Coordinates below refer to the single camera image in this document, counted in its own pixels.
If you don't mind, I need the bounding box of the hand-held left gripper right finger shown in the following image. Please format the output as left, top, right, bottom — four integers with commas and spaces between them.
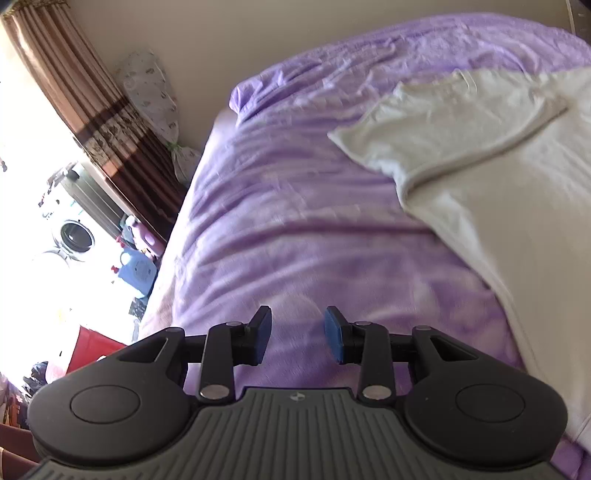
324, 305, 479, 402

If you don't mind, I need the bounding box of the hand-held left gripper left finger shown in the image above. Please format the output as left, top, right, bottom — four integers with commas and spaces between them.
117, 305, 273, 403

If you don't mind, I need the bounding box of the white t-shirt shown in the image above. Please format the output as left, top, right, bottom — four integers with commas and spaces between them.
327, 65, 591, 455

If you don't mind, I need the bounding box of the purple bed sheet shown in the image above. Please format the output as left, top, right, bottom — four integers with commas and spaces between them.
137, 13, 591, 480

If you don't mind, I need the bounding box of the blue detergent bottle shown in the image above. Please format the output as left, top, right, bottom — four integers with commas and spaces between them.
116, 248, 158, 297

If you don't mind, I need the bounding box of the purple bottle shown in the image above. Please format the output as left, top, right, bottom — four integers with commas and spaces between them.
124, 216, 166, 257

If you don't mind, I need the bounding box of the red plastic stool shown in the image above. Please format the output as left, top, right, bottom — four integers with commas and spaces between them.
68, 325, 129, 371

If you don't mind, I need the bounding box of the white washing machine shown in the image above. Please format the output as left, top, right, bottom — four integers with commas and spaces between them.
32, 203, 99, 271

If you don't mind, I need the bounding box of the grey ribbed cabinet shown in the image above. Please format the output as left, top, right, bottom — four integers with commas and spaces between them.
48, 162, 132, 224

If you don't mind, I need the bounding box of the floral cloth covered fan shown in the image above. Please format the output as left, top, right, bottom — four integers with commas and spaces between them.
116, 50, 202, 184

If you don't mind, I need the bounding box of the brown striped curtain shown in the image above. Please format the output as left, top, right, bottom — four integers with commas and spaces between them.
0, 0, 189, 244

